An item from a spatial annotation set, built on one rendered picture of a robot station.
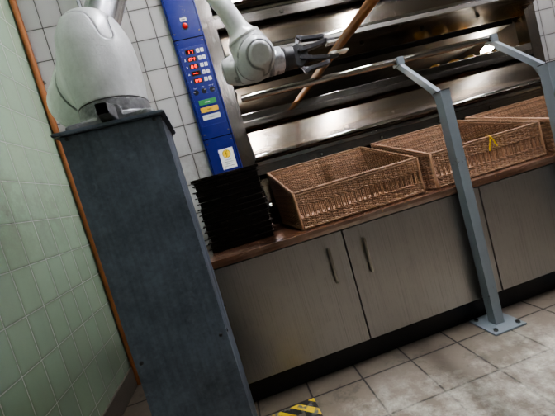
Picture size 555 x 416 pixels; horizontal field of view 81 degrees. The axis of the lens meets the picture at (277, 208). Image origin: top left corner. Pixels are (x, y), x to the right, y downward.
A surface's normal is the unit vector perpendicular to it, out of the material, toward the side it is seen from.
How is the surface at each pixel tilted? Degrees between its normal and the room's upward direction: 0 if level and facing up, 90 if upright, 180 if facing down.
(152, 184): 90
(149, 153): 90
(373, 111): 70
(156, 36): 90
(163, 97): 90
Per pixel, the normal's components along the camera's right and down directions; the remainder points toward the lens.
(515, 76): 0.05, -0.29
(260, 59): 0.29, 0.36
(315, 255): 0.15, 0.04
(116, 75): 0.62, -0.07
